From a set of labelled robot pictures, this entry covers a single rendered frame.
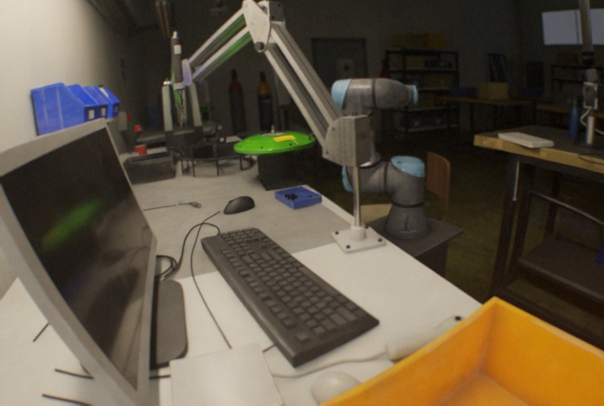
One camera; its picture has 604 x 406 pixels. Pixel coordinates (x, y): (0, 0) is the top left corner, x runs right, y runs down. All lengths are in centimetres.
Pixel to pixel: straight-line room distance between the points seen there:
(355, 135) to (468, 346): 45
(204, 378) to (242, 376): 5
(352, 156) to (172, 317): 45
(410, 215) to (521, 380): 60
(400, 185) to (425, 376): 62
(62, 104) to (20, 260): 102
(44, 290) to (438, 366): 38
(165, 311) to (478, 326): 48
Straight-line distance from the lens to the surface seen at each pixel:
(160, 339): 55
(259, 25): 85
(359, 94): 81
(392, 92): 81
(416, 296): 60
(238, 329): 55
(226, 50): 97
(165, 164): 155
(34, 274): 31
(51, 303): 32
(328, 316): 52
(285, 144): 116
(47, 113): 132
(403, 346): 47
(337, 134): 70
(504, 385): 47
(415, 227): 93
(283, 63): 82
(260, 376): 41
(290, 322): 50
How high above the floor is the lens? 127
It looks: 16 degrees down
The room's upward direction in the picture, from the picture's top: 4 degrees counter-clockwise
